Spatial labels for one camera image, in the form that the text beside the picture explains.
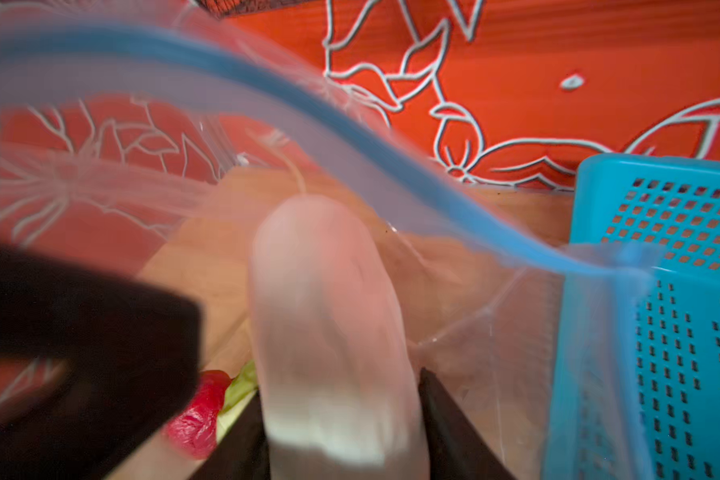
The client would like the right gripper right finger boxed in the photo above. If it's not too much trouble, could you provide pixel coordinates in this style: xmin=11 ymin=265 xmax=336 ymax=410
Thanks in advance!
xmin=418 ymin=368 xmax=514 ymax=480

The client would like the green cabbage toy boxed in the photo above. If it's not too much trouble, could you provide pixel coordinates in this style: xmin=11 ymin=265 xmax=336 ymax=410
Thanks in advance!
xmin=216 ymin=360 xmax=258 ymax=444

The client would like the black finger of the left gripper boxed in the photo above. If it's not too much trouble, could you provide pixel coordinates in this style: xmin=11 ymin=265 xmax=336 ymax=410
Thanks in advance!
xmin=0 ymin=245 xmax=202 ymax=479

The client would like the red apple toy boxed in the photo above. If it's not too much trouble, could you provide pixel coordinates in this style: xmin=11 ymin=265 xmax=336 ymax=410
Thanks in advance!
xmin=162 ymin=370 xmax=232 ymax=460

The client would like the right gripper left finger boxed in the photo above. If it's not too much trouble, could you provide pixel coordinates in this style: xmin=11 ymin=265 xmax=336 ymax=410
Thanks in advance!
xmin=190 ymin=393 xmax=270 ymax=480

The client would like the white radish toy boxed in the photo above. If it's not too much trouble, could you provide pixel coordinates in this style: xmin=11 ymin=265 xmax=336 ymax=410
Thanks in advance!
xmin=248 ymin=195 xmax=430 ymax=479

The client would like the clear zip top bag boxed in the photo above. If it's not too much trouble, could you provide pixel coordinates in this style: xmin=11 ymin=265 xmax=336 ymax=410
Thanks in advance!
xmin=0 ymin=19 xmax=661 ymax=479

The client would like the teal plastic basket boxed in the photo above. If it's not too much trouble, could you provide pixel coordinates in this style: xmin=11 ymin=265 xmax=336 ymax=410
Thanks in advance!
xmin=541 ymin=154 xmax=720 ymax=479

